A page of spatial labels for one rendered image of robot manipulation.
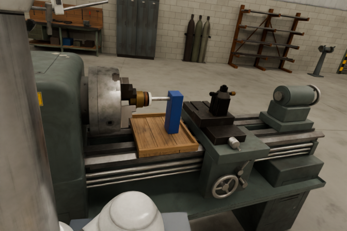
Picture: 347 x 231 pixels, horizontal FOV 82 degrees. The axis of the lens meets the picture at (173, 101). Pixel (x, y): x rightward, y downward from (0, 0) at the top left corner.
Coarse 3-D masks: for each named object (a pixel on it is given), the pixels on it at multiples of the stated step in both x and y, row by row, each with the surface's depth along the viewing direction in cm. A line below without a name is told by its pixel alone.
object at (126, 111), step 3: (132, 105) 96; (135, 105) 97; (123, 108) 95; (126, 108) 95; (129, 108) 96; (132, 108) 96; (135, 108) 97; (123, 111) 94; (126, 111) 95; (129, 111) 95; (132, 111) 97; (135, 111) 98; (123, 114) 94; (126, 114) 95; (129, 114) 95; (123, 117) 94; (126, 117) 95; (129, 117) 95; (123, 120) 94; (126, 120) 94; (123, 123) 94; (126, 123) 94; (123, 126) 94; (126, 126) 94
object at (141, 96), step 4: (140, 92) 97; (144, 92) 99; (136, 96) 95; (140, 96) 96; (144, 96) 97; (148, 96) 98; (132, 100) 95; (136, 100) 95; (140, 100) 96; (144, 100) 97; (148, 100) 98; (132, 104) 97; (136, 104) 95; (140, 104) 97; (144, 104) 98; (148, 104) 99; (136, 108) 98
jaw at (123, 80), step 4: (112, 76) 84; (116, 76) 85; (116, 80) 84; (120, 80) 86; (124, 80) 87; (128, 80) 87; (120, 84) 85; (124, 84) 86; (128, 84) 86; (124, 88) 88; (128, 88) 89; (132, 88) 91; (124, 92) 90; (128, 92) 91; (132, 92) 91; (136, 92) 94; (124, 96) 93; (128, 96) 93; (132, 96) 94
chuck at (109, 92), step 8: (104, 72) 84; (112, 72) 85; (104, 80) 81; (112, 80) 82; (104, 88) 80; (112, 88) 81; (120, 88) 82; (104, 96) 79; (112, 96) 80; (120, 96) 81; (104, 104) 79; (112, 104) 80; (120, 104) 81; (104, 112) 80; (112, 112) 81; (120, 112) 82; (104, 120) 82; (120, 120) 84; (104, 128) 85; (112, 128) 86; (120, 128) 88
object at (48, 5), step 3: (45, 3) 70; (48, 3) 71; (51, 3) 72; (45, 6) 71; (48, 6) 71; (51, 6) 72; (48, 9) 71; (51, 9) 72; (45, 12) 72; (48, 12) 72; (51, 12) 73; (45, 15) 73; (48, 15) 73; (51, 15) 73; (45, 18) 73; (48, 18) 73; (51, 18) 74; (48, 21) 74; (51, 21) 74; (48, 24) 75; (48, 27) 75; (51, 27) 76; (48, 30) 76; (51, 30) 76; (48, 33) 76; (51, 33) 77
